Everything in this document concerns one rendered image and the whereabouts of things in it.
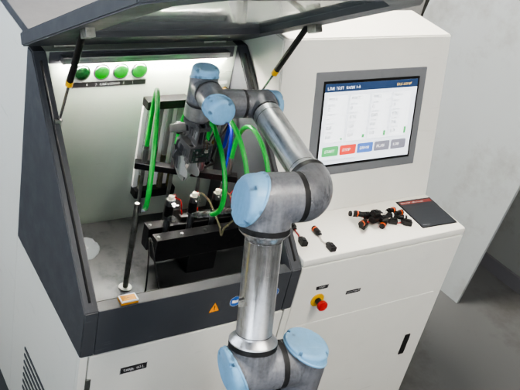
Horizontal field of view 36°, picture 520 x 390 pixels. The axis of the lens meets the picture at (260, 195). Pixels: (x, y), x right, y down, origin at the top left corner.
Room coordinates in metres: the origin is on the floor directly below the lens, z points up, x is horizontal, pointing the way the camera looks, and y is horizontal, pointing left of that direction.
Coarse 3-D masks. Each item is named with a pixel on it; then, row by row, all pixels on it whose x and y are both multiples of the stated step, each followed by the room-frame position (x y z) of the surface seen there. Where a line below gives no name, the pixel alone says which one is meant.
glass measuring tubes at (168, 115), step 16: (160, 96) 2.23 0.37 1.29; (176, 96) 2.26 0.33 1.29; (144, 112) 2.20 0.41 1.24; (160, 112) 2.21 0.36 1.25; (176, 112) 2.27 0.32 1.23; (144, 128) 2.21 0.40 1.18; (160, 128) 2.22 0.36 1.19; (144, 144) 2.19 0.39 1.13; (160, 144) 2.25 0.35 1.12; (160, 160) 2.24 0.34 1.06; (144, 176) 2.22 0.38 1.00; (160, 176) 2.24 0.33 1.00; (144, 192) 2.20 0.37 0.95; (160, 192) 2.23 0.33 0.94
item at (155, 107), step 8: (152, 96) 2.09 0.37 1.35; (152, 104) 2.11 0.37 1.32; (152, 112) 2.12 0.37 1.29; (152, 120) 2.13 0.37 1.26; (152, 136) 1.85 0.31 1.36; (152, 144) 1.83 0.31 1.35; (152, 152) 1.81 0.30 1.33; (152, 160) 1.80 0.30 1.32; (152, 168) 1.79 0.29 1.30; (152, 176) 1.78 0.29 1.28; (144, 208) 1.79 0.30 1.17
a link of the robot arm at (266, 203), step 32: (256, 192) 1.44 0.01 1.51; (288, 192) 1.48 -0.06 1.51; (256, 224) 1.43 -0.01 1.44; (288, 224) 1.46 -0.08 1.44; (256, 256) 1.43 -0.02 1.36; (256, 288) 1.41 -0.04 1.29; (256, 320) 1.39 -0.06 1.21; (224, 352) 1.37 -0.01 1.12; (256, 352) 1.36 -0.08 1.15; (224, 384) 1.37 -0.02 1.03; (256, 384) 1.35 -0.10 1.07
